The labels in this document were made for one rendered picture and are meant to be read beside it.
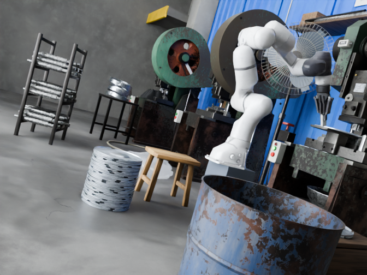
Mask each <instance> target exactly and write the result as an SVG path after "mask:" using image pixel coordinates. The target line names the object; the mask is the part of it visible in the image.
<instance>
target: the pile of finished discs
mask: <svg viewBox="0 0 367 275"><path fill-rule="evenodd" d="M353 235H354V232H352V230H351V229H350V228H348V227H345V229H343V231H342V234H341V236H340V238H346V239H350V238H352V237H353Z"/></svg>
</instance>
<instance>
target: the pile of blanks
mask: <svg viewBox="0 0 367 275"><path fill-rule="evenodd" d="M142 163H143V162H139V163H135V162H127V161H123V160H118V159H115V158H111V157H108V156H105V155H103V154H100V153H98V152H97V151H95V150H94V149H93V154H92V157H91V162H90V166H89V170H88V172H87V176H86V180H85V184H84V188H83V191H82V194H81V199H82V200H83V202H85V203H87V204H88V205H90V206H92V207H95V208H98V209H101V210H106V211H112V212H123V211H127V210H128V209H129V208H130V204H131V201H132V198H133V194H134V191H135V186H136V183H137V180H138V176H139V172H140V170H141V166H142Z"/></svg>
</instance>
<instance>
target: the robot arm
mask: <svg viewBox="0 0 367 275"><path fill-rule="evenodd" d="M295 42H296V39H295V37H294V35H293V34H292V33H291V32H290V31H289V30H288V29H287V28H286V27H285V26H284V25H282V24H280V23H279V22H277V21H270V22H268V23H267V24H266V25H265V27H259V26H256V27H249V28H245V29H243V30H242V31H241V32H240V33H239V37H238V47H237V48H236V49H235V50H234V52H233V63H234V70H235V78H236V90H235V93H234V95H233V96H232V98H231V101H230V103H231V105H232V107H233V108H234V109H236V110H237V111H240V112H243V113H244V114H243V115H242V116H241V118H240V119H238V120H237V121H235V122H234V125H233V128H232V131H231V134H230V136H229V137H228V138H227V140H226V142H225V143H223V144H221V145H219V146H217V147H215V148H213V149H212V152H211V154H210V156H209V155H206V156H205V158H206V159H208V160H210V161H212V162H215V163H218V164H222V165H226V166H231V167H234V168H238V169H243V170H244V169H245V168H246V158H247V154H248V150H249V148H250V145H251V139H252V136H253V133H254V130H255V128H256V126H257V124H258V123H259V122H260V121H261V119H262V118H264V117H265V116H266V115H268V114H270V112H271V111H272V108H273V102H272V101H271V99H270V98H268V97H266V96H264V95H262V94H257V93H254V91H253V87H254V85H255V84H256V83H257V82H258V74H257V66H256V60H255V57H254V53H255V51H256V50H266V49H268V48H270V47H271V46H272V47H273V48H274V49H275V50H276V52H277V54H278V55H279V56H280V57H281V58H282V60H283V61H284V62H285V63H286V64H287V66H288V67H289V69H290V71H291V73H292V75H293V76H297V77H300V76H307V77H315V84H317V86H316V92H317V95H316V96H314V97H313V98H314V100H315V103H316V109H317V113H319V114H320V120H321V127H324V126H326V125H327V114H330V111H331V108H332V102H333V100H334V98H332V97H331V96H330V91H331V85H330V83H332V72H331V68H332V57H331V55H330V52H328V51H317V52H316V54H315V55H314V56H313V57H311V58H310V59H300V58H297V57H296V56H295V55H294V54H293V53H292V50H293V48H294V47H295Z"/></svg>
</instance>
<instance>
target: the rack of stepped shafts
mask: <svg viewBox="0 0 367 275"><path fill-rule="evenodd" d="M42 41H44V42H46V43H48V44H50V45H52V46H51V50H50V54H49V53H45V52H39V49H40V45H41V42H42ZM56 43H57V42H56V41H53V42H51V41H49V40H47V39H45V38H43V34H42V33H39V34H38V38H37V42H36V45H35V49H34V52H33V53H34V54H33V55H32V60H31V59H28V60H27V61H28V62H31V67H30V70H29V74H28V78H27V82H26V87H24V88H23V90H25V91H24V94H23V98H22V102H21V106H20V110H19V114H17V115H16V114H15V115H14V117H17V122H16V127H15V131H14V135H16V136H17V135H18V133H19V129H20V125H21V123H23V122H31V123H32V126H31V130H30V131H32V132H34V129H35V125H36V124H39V125H43V126H46V127H52V131H51V135H50V140H49V145H52V144H53V141H54V137H55V133H56V132H57V131H61V130H63V134H62V137H61V140H65V137H66V133H67V129H68V127H70V124H69V121H70V117H71V114H72V110H73V106H74V103H76V99H75V98H76V94H77V91H78V87H79V83H80V79H81V76H82V73H83V68H84V64H85V60H86V56H87V51H86V50H84V51H82V50H81V49H79V48H78V44H75V43H74V46H73V50H72V54H71V57H70V60H68V59H66V58H62V57H58V56H55V55H54V51H55V47H56ZM76 51H78V52H80V53H81V54H83V56H82V60H81V64H79V63H77V62H74V59H75V55H76ZM38 55H40V57H38ZM73 66H74V67H73ZM76 67H78V68H76ZM35 68H37V69H41V70H45V74H44V78H43V80H38V79H37V80H35V79H32V77H33V73H34V69H35ZM50 69H51V70H54V71H58V72H60V73H64V74H66V78H65V81H64V85H63V86H61V85H57V84H54V83H50V82H47V79H48V74H49V70H50ZM74 71H77V72H78V73H76V72H74ZM72 75H74V76H72ZM75 76H77V77H75ZM69 78H72V79H76V83H75V87H74V90H73V89H69V88H67V86H68V82H69ZM31 82H34V83H35V85H34V84H31ZM30 87H33V88H30ZM28 95H34V96H39V98H38V102H37V106H32V105H26V101H27V97H28ZM43 97H46V98H49V99H53V100H59V104H58V108H57V111H54V110H50V109H46V108H43V107H40V106H41V103H42V98H43ZM62 105H70V107H69V110H68V114H67V115H65V114H62V113H61V110H62ZM25 109H26V110H25Z"/></svg>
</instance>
